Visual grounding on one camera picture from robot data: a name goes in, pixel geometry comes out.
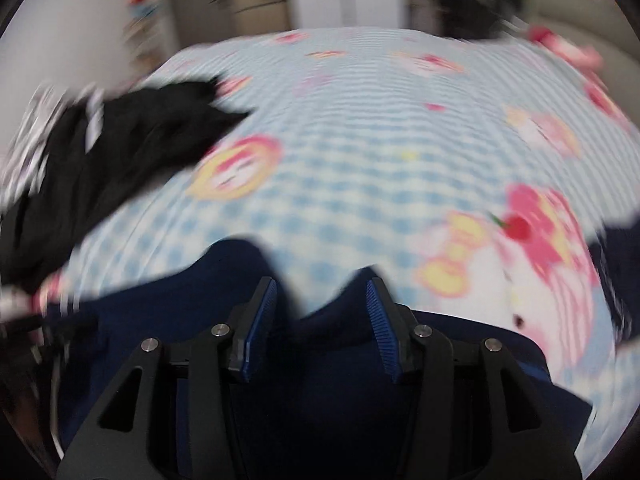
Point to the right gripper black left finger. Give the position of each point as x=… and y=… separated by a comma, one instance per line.
x=131, y=430

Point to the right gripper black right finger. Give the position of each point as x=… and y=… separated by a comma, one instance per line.
x=469, y=409

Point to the navy blue garment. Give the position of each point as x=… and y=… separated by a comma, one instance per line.
x=319, y=406

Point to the small folded navy garment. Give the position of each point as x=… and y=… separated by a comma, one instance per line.
x=615, y=253

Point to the blue checkered cartoon bedsheet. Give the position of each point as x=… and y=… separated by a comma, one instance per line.
x=471, y=174

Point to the black garment with white stripes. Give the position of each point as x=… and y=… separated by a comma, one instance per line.
x=144, y=134

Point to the white garment pile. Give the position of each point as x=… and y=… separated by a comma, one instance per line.
x=24, y=168

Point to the grey padded headboard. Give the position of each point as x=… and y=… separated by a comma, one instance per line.
x=596, y=23

